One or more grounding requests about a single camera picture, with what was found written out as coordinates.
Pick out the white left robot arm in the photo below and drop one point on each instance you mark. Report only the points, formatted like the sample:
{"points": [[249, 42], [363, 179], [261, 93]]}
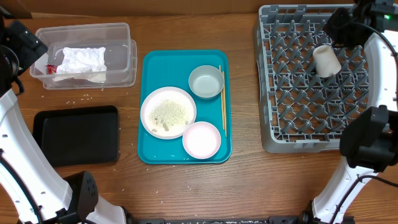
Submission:
{"points": [[39, 194]]}

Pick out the wooden chopstick right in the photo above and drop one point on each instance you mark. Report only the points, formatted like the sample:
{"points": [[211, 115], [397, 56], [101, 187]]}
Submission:
{"points": [[224, 107]]}

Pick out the wooden chopstick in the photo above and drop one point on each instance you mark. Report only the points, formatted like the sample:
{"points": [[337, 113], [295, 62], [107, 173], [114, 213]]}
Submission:
{"points": [[224, 107], [222, 98]]}

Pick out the wooden chopstick left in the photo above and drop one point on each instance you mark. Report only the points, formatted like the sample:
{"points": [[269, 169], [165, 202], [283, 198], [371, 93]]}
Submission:
{"points": [[222, 98]]}

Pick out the clear plastic bin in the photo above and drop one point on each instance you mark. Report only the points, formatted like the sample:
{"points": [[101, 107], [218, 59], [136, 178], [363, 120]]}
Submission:
{"points": [[120, 56]]}

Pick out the grey dishwasher rack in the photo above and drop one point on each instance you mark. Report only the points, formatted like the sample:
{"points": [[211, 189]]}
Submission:
{"points": [[300, 111]]}

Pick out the large white dirty plate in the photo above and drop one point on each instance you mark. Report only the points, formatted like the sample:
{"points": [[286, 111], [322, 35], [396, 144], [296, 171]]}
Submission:
{"points": [[167, 112]]}

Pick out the red snack wrapper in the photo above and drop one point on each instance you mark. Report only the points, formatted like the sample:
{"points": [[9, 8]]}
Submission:
{"points": [[51, 69]]}

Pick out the black tray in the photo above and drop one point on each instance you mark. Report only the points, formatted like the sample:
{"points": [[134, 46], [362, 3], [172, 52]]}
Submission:
{"points": [[78, 136]]}

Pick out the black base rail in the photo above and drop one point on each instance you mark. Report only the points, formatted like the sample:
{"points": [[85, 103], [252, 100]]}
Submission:
{"points": [[291, 219]]}

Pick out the white paper cup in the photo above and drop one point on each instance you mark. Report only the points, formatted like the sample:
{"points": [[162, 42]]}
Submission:
{"points": [[326, 62]]}

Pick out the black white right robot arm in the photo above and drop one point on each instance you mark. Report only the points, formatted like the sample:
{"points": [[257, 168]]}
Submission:
{"points": [[368, 145]]}

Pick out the white napkin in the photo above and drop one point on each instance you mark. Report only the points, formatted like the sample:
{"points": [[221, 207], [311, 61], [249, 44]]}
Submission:
{"points": [[82, 63]]}

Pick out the teal plastic tray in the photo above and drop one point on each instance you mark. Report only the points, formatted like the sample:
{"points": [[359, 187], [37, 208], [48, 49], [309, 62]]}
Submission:
{"points": [[172, 68]]}

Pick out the grey bowl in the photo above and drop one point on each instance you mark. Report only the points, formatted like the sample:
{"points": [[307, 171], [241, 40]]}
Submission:
{"points": [[206, 81]]}

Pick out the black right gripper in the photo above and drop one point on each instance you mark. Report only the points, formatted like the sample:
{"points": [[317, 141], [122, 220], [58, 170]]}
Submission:
{"points": [[328, 29]]}

